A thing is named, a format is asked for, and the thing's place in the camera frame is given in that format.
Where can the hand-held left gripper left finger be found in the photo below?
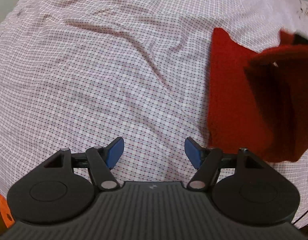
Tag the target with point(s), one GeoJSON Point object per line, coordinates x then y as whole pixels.
{"type": "Point", "coordinates": [115, 152]}

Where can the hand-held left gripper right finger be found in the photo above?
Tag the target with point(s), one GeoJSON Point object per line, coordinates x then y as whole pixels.
{"type": "Point", "coordinates": [192, 152]}

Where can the red knit cardigan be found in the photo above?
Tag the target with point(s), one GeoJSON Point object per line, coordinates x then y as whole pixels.
{"type": "Point", "coordinates": [244, 100]}

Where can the pink checked bed sheet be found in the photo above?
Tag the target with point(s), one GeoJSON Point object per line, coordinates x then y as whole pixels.
{"type": "Point", "coordinates": [106, 75]}

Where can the orange plastic object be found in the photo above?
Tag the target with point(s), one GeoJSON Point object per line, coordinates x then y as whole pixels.
{"type": "Point", "coordinates": [5, 211]}

